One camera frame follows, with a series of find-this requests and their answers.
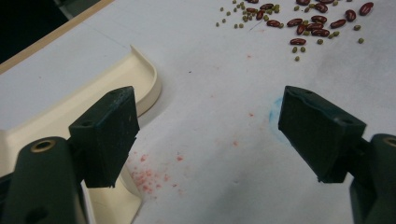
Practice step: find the cream plastic tray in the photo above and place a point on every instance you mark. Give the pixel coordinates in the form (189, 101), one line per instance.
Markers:
(141, 77)

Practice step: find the scattered red kidney beans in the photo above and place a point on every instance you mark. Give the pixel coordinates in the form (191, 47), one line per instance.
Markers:
(320, 32)

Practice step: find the scattered green mung beans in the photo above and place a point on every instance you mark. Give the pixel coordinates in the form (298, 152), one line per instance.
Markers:
(296, 58)

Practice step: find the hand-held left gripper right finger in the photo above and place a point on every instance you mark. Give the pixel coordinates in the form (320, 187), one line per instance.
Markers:
(317, 133)

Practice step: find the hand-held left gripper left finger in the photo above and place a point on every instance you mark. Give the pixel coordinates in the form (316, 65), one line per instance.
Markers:
(106, 140)

